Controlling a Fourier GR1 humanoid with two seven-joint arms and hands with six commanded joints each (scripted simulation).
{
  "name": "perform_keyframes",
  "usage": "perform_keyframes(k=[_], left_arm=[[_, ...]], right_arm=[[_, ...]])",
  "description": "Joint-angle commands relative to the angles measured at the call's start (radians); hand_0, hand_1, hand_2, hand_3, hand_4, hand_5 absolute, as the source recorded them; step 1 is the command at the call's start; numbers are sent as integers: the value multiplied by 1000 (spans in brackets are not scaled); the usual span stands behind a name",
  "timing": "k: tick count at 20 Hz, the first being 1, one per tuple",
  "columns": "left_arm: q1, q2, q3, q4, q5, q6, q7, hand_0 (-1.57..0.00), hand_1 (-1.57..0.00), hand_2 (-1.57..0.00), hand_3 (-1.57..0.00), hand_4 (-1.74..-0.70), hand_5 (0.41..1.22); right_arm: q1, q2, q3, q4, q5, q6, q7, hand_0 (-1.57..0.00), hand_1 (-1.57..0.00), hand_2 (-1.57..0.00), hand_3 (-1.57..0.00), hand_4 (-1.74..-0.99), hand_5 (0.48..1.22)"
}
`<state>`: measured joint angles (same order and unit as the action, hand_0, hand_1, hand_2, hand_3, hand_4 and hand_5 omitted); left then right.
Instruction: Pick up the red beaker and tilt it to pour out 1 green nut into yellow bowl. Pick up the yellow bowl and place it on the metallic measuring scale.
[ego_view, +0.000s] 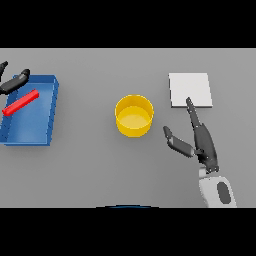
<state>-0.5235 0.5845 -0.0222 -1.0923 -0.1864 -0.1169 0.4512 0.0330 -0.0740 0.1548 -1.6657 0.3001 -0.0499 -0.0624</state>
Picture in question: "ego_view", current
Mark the blue tray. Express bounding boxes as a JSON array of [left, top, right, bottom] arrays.
[[0, 74, 60, 147]]

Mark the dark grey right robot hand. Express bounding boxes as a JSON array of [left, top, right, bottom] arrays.
[[162, 96, 221, 175]]

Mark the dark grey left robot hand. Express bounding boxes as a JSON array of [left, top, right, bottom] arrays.
[[0, 60, 31, 96]]

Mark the red beaker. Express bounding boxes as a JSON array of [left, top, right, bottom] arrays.
[[1, 88, 40, 117]]

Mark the pale square measuring scale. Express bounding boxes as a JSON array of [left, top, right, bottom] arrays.
[[168, 72, 214, 109]]

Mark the yellow bowl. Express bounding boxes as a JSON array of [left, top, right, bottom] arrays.
[[114, 94, 155, 138]]

